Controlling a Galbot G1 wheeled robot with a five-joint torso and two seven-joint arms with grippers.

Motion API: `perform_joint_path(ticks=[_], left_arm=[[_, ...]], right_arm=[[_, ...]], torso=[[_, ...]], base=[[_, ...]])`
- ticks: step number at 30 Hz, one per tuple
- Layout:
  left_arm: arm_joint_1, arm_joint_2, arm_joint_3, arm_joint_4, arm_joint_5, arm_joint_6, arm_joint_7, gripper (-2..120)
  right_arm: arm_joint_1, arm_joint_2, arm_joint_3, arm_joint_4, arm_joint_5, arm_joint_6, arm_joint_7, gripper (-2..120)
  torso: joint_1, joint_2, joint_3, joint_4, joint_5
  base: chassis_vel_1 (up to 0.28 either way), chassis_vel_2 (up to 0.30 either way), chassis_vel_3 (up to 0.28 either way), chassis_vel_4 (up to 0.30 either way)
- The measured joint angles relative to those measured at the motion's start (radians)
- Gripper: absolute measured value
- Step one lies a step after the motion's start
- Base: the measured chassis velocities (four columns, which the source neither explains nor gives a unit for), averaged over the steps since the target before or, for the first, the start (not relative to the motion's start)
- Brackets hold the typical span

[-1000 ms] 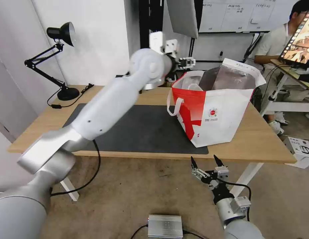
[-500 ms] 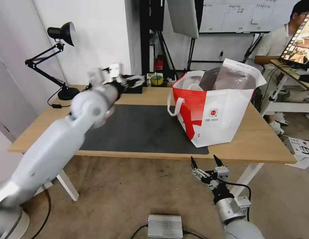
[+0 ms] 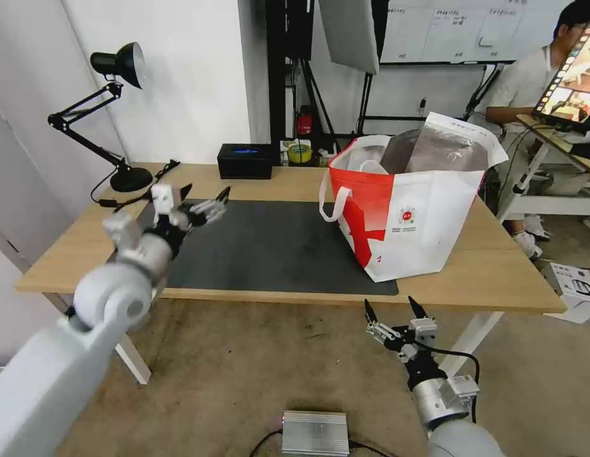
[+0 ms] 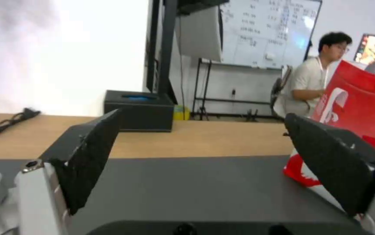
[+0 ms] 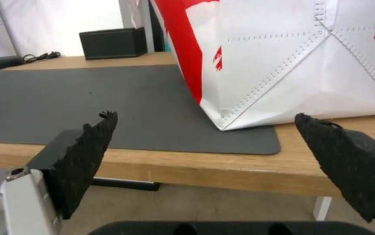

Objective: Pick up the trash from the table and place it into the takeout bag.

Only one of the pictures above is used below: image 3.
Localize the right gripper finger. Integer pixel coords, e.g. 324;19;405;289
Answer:
363;298;404;356
407;295;429;322

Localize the white and red takeout bag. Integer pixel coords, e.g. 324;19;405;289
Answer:
318;135;489;285

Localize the white printed plastic bag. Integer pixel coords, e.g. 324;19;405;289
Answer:
411;112;510;168

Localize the white table leg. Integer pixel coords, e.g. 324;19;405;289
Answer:
440;312;506;381
115;333;152;385

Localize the black tissue box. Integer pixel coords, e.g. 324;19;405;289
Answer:
216;142;273;181

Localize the black desk lamp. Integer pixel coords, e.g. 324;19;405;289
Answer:
47;41;156;194

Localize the black desk mat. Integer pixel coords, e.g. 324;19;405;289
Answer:
133;198;401;296

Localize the yellow tape roll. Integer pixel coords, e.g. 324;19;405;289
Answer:
287;144;316;166

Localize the silver power supply box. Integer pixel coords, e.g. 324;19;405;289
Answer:
281;410;351;456

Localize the red canister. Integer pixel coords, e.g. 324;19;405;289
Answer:
296;105;316;138

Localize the black tripod stand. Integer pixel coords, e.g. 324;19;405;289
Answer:
294;56;337;143

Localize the white cardboard box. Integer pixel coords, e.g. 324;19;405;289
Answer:
547;262;590;326

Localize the white softbox panel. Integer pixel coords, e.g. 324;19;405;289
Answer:
318;0;384;75

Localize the person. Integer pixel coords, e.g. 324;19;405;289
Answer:
485;0;590;261

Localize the computer monitor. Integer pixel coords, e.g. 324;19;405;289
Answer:
532;18;590;128

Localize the whiteboard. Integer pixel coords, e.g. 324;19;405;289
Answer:
379;0;579;65

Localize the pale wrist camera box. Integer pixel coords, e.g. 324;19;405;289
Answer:
410;317;438;345
151;184;176;216

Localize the black lamp power cable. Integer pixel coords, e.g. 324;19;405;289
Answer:
89;159;182;213

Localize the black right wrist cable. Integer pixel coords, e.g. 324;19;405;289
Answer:
430;348;482;425

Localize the black metal rack frame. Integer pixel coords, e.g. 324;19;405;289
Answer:
265;0;316;142

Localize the black power supply cable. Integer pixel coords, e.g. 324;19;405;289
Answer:
249;428;284;457

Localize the wooden desk with white frame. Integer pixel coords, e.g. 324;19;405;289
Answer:
497;114;590;225

